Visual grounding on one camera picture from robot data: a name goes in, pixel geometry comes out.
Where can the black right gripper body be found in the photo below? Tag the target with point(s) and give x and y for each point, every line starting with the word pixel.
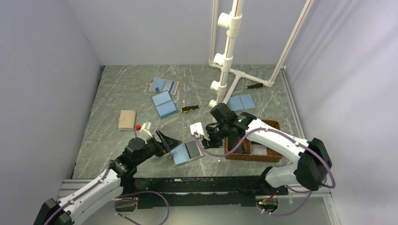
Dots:
pixel 215 135

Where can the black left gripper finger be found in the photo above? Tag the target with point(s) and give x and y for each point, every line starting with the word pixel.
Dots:
pixel 156 147
pixel 167 144

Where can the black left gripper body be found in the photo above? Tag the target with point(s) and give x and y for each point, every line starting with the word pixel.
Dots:
pixel 149 151

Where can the grey leather card holder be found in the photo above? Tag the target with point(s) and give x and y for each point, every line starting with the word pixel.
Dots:
pixel 180 155

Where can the black credit card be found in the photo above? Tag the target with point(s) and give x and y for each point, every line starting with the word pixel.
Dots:
pixel 193 150

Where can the blue card holder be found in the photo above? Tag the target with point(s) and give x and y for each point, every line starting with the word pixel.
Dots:
pixel 241 102
pixel 164 104

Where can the tan card holder with cards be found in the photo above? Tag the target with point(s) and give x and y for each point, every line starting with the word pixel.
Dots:
pixel 164 85

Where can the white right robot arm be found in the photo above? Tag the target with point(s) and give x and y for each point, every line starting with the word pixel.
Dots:
pixel 260 132

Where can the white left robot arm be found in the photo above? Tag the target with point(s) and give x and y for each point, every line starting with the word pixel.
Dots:
pixel 116 179

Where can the blue card holder on green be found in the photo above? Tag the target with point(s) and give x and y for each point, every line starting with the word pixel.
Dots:
pixel 241 102

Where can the beige closed card holder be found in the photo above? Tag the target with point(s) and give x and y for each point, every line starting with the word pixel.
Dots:
pixel 127 120

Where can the white card in basket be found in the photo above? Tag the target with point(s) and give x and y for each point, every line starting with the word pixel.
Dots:
pixel 257 149

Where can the brown woven basket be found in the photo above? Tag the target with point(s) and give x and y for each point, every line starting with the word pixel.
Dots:
pixel 271 157

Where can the black yellow screwdriver near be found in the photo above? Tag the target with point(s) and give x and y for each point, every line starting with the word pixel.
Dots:
pixel 190 108

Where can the black orange screwdriver far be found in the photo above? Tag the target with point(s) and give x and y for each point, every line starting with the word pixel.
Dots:
pixel 253 86

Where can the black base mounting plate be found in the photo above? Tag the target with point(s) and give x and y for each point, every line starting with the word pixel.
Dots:
pixel 200 191

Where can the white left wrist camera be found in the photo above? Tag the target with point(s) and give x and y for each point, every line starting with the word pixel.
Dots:
pixel 143 131

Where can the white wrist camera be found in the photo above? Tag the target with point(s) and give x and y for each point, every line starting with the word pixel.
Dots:
pixel 198 131
pixel 143 131

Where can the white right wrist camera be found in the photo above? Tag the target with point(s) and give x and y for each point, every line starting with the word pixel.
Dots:
pixel 198 131

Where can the right side aluminium rail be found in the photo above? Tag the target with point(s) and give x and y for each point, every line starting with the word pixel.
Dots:
pixel 290 93

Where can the aluminium extrusion rail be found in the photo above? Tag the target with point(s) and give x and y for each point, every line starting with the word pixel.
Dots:
pixel 266 205

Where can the white PVC pipe frame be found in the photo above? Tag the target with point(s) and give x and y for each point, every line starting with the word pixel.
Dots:
pixel 229 77

